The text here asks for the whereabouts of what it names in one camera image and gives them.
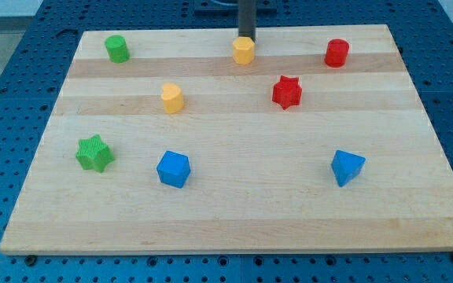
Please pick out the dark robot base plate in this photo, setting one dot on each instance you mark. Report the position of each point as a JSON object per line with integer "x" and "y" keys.
{"x": 229, "y": 7}

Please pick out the yellow heart block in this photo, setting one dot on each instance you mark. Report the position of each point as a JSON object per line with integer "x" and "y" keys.
{"x": 172, "y": 98}

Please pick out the red cylinder block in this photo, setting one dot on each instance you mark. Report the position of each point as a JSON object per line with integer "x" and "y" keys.
{"x": 336, "y": 53}

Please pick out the green star block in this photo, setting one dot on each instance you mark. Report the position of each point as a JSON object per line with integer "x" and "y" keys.
{"x": 94, "y": 154}

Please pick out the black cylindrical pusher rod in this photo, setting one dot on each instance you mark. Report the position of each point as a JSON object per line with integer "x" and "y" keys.
{"x": 247, "y": 19}

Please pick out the red star block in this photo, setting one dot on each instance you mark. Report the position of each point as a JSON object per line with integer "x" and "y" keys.
{"x": 287, "y": 92}

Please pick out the blue triangle block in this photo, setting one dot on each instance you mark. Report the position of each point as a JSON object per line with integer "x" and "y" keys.
{"x": 346, "y": 166}

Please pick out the blue cube block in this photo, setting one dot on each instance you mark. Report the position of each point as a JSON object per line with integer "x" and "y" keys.
{"x": 173, "y": 169}

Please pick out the wooden board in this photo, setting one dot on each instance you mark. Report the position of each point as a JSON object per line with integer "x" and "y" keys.
{"x": 261, "y": 179}

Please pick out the yellow hexagon block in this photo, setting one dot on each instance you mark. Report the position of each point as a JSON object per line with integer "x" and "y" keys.
{"x": 243, "y": 50}

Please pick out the green cylinder block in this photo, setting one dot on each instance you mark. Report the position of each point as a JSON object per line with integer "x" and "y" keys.
{"x": 117, "y": 50}

